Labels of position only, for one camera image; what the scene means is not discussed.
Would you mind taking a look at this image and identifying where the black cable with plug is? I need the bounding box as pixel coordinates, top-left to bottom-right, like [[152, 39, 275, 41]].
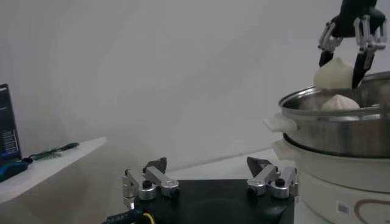
[[23, 142, 80, 164]]

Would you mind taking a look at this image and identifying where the white electric cooker base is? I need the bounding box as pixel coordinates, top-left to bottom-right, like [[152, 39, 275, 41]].
[[272, 139, 390, 224]]

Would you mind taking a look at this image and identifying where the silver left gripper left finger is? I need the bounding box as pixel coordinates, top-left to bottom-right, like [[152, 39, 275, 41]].
[[121, 156, 181, 211]]

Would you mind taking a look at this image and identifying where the stainless steel steamer basket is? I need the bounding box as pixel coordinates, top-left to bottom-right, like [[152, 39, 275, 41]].
[[263, 71, 390, 159]]

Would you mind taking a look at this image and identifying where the white steamed baozi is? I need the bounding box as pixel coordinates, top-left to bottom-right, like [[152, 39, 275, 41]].
[[313, 57, 356, 89], [321, 94, 361, 111]]

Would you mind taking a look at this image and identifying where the white side table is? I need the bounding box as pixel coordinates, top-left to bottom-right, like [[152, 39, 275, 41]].
[[0, 136, 108, 205]]

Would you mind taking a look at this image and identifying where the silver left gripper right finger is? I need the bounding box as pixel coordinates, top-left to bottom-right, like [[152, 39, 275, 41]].
[[246, 156, 300, 200]]

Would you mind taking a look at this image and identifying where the blue device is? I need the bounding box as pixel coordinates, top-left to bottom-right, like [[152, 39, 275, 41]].
[[0, 160, 30, 183]]

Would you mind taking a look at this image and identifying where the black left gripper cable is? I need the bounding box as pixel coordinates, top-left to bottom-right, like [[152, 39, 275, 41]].
[[102, 208, 156, 224]]

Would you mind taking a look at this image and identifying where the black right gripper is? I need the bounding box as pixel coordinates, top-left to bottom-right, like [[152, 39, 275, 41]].
[[317, 0, 389, 90]]

